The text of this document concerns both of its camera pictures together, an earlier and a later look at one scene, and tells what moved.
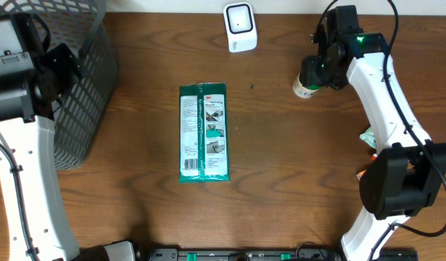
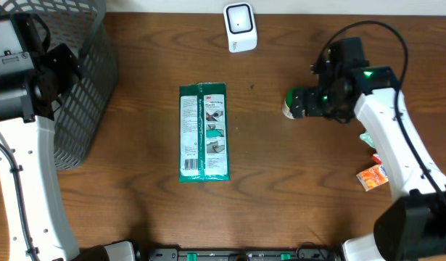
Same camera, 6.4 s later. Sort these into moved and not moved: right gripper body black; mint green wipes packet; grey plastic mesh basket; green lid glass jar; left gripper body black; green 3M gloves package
Moved: green lid glass jar; right gripper body black
Not moved: left gripper body black; mint green wipes packet; grey plastic mesh basket; green 3M gloves package
